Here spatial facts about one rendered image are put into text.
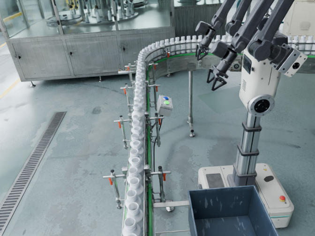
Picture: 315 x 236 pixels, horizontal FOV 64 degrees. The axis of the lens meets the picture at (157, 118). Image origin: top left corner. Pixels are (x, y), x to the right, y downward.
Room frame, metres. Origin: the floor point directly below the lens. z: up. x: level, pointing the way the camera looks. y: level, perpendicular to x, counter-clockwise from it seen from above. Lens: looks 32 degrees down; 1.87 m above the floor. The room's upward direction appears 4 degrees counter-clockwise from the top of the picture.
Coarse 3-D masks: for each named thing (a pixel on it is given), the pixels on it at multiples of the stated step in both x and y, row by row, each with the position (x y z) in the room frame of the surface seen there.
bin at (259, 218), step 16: (192, 192) 0.81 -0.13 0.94; (208, 192) 0.81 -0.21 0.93; (224, 192) 0.81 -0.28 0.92; (240, 192) 0.81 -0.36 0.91; (256, 192) 0.77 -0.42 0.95; (192, 208) 0.71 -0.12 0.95; (208, 208) 0.81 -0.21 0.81; (224, 208) 0.81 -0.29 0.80; (240, 208) 0.81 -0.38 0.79; (256, 208) 0.74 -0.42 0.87; (192, 224) 0.68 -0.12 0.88; (208, 224) 0.77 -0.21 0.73; (224, 224) 0.77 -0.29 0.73; (240, 224) 0.76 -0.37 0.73; (256, 224) 0.71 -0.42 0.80; (272, 224) 0.61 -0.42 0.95
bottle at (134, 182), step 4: (132, 180) 0.70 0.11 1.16; (136, 180) 0.70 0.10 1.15; (132, 184) 0.67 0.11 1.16; (136, 184) 0.67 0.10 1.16; (140, 184) 0.70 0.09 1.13; (128, 188) 0.69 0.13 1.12; (132, 188) 0.67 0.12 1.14; (136, 188) 0.67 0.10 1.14; (140, 188) 0.68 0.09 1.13; (140, 192) 0.67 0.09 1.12; (140, 196) 0.66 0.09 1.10
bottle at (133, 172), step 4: (132, 168) 0.76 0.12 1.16; (136, 168) 0.75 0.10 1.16; (128, 172) 0.74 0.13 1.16; (132, 172) 0.76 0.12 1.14; (136, 172) 0.74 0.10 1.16; (128, 176) 0.75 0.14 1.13; (132, 176) 0.73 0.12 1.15; (136, 176) 0.73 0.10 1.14; (140, 176) 0.75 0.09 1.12; (128, 180) 0.73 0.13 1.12; (140, 180) 0.73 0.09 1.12; (128, 184) 0.73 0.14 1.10
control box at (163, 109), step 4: (160, 96) 1.44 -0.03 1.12; (160, 100) 1.39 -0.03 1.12; (164, 100) 1.40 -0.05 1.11; (168, 100) 1.41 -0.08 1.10; (160, 104) 1.34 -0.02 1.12; (164, 104) 1.34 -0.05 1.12; (168, 104) 1.35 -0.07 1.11; (160, 108) 1.33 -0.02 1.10; (164, 108) 1.33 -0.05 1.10; (168, 108) 1.33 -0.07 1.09; (172, 108) 1.33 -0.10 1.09; (160, 112) 1.33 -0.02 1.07; (164, 112) 1.33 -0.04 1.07; (168, 112) 1.33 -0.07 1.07; (160, 116) 1.39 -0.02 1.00; (168, 116) 1.33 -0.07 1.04; (152, 128) 1.39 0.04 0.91
